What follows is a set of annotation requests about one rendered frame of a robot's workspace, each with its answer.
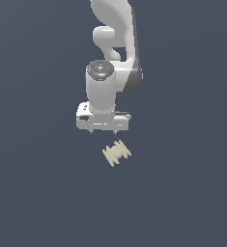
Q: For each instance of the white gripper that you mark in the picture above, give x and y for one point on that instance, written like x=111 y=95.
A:
x=102 y=120

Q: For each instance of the beige ribbed spool object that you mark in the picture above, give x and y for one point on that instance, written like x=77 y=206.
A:
x=117 y=152

